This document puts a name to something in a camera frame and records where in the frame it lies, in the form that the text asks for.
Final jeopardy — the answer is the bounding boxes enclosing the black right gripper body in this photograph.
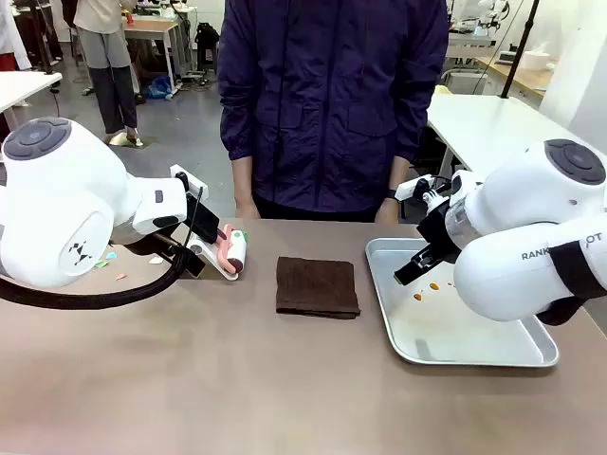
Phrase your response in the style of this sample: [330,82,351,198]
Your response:
[415,200,465,266]

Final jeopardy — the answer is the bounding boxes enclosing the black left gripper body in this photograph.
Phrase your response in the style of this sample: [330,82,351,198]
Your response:
[182,188,222,246]

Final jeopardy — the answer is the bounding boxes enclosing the brown cloth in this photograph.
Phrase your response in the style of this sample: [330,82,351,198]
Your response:
[275,256,362,320]

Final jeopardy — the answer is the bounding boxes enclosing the person left forearm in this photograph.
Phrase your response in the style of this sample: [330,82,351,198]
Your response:
[387,155,412,191]

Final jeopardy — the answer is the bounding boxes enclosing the person right forearm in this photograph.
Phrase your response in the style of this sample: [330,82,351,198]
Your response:
[230,155,256,193]

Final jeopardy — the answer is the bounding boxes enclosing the person right hand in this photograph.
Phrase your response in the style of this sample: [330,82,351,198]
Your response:
[234,189,262,221]

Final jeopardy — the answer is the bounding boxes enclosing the person left hand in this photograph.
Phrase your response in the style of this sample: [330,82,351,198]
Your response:
[374,197,400,225]

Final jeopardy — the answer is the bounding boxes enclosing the white folded roller stand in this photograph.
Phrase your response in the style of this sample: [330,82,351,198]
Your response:
[186,236,241,282]

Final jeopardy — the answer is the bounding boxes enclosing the silver metal tray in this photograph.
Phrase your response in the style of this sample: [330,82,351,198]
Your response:
[364,237,561,369]

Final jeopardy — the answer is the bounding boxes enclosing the large white table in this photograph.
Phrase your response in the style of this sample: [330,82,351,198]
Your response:
[425,93,585,179]

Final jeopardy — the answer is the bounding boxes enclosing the blue plastic bag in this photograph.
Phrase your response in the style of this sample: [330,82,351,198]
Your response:
[143,74,175,101]

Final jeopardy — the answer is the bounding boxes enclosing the person in purple jacket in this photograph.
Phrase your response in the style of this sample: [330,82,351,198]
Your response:
[216,0,451,224]

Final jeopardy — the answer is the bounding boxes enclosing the black bag on stool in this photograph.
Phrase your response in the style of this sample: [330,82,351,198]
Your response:
[194,22,221,75]

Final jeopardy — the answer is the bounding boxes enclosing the bystander in grey trousers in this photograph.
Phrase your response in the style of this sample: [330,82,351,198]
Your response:
[72,0,141,144]

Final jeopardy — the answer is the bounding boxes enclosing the white box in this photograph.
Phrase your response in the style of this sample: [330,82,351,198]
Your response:
[523,46,557,72]

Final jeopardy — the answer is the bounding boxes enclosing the black tripod pole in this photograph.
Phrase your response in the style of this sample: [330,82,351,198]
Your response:
[499,0,543,100]

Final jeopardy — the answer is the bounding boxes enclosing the wooden top work table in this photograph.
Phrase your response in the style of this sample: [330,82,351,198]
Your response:
[121,12,187,99]

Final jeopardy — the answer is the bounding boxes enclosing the small white table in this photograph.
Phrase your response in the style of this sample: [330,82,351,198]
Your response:
[0,70,64,116]

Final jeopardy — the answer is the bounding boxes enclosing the bystander in white coat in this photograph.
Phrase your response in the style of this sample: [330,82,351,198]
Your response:
[0,0,33,72]

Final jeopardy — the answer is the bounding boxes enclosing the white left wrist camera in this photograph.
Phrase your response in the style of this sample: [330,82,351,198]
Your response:
[169,163,210,202]

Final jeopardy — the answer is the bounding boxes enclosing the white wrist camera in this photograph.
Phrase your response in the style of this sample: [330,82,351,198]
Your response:
[394,173,435,203]
[169,163,210,202]

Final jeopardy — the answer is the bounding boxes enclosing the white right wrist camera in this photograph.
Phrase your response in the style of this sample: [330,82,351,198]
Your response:
[394,173,435,203]

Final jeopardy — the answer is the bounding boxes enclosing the black left arm cable bundle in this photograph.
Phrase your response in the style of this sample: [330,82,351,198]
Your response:
[0,230,209,312]

